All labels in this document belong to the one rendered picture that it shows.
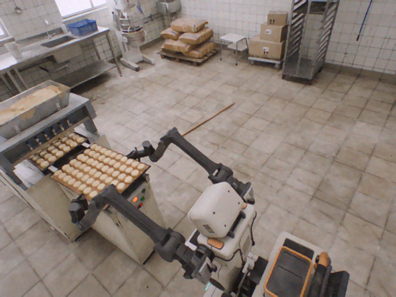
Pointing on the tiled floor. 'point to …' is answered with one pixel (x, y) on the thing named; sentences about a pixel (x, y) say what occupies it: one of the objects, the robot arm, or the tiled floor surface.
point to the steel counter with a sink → (56, 56)
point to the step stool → (234, 43)
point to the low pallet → (189, 57)
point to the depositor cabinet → (50, 190)
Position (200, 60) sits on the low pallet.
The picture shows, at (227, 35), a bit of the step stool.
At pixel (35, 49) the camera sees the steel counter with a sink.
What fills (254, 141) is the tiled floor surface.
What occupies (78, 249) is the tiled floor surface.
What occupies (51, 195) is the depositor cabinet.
